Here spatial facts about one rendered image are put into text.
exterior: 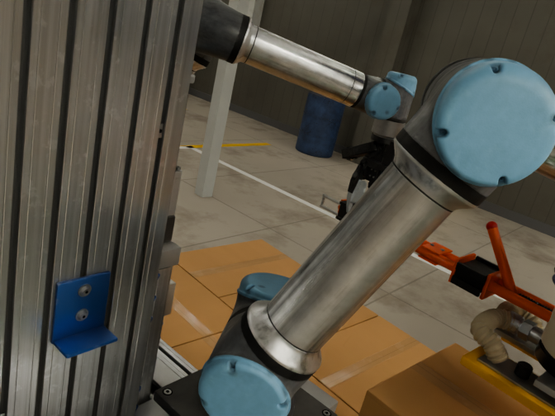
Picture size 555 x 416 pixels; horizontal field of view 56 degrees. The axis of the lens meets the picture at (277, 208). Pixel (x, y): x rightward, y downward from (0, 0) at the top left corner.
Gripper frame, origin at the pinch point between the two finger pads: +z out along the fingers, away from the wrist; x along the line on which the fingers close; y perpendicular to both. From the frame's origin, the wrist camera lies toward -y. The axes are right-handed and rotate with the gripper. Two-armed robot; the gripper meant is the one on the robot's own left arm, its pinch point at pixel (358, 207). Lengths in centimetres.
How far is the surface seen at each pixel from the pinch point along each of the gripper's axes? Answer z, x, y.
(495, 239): -7.6, 0.1, 36.3
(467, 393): 29, 1, 43
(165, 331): 69, -16, -53
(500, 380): 13, -13, 52
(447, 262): 1.2, -1.9, 28.9
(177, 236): 123, 98, -221
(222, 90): 23, 166, -289
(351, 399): 69, 22, 3
